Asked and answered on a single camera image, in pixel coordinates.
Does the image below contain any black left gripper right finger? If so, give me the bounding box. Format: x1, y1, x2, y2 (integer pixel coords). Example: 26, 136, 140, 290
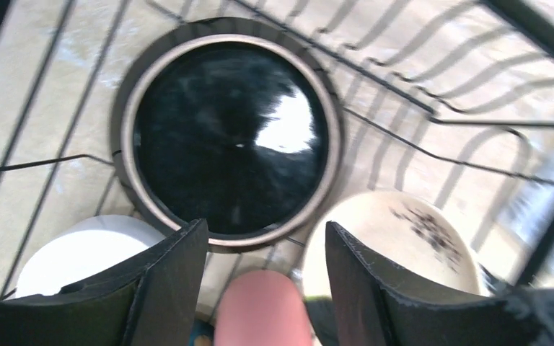
325, 221, 554, 345

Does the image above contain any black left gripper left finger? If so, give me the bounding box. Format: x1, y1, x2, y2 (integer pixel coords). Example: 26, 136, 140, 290
0, 220, 208, 345

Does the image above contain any small cream saucer plate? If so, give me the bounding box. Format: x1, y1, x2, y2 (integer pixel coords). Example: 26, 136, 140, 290
301, 190, 489, 298

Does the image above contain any pink ceramic mug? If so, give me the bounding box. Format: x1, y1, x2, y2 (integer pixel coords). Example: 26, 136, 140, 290
214, 270, 313, 346

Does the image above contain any blue ceramic cup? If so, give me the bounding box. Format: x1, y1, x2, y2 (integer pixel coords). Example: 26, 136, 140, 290
188, 319, 214, 346

